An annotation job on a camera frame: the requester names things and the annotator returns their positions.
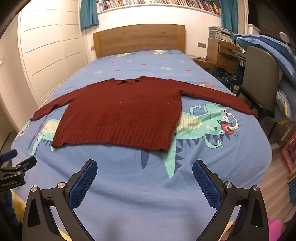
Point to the pink picture frame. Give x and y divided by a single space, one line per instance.
289 153

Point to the wall socket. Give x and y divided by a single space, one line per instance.
201 45

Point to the bed with blue sheet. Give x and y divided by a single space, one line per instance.
150 185

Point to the blue duvet pile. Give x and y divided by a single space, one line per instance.
275 48

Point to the round white lamp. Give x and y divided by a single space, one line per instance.
284 37

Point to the black bag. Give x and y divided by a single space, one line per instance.
222 77

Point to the yellow cloth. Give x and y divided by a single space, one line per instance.
18 201

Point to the white wardrobe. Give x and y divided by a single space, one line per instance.
46 46

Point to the pink cloth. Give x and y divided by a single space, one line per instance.
275 230

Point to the dark blue bag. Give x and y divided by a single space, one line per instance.
238 76

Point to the grey storage box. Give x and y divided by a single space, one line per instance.
218 33

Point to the grey chair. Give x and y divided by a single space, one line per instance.
259 74

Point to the wooden headboard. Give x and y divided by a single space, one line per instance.
138 39

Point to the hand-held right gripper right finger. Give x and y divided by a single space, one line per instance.
205 185

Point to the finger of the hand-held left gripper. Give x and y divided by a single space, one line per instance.
8 155
26 164

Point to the teal curtain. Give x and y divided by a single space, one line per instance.
89 12
229 14

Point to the row of books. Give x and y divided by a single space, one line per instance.
161 3

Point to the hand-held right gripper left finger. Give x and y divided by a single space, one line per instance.
83 185

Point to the dark red knitted sweater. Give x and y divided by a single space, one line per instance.
120 111

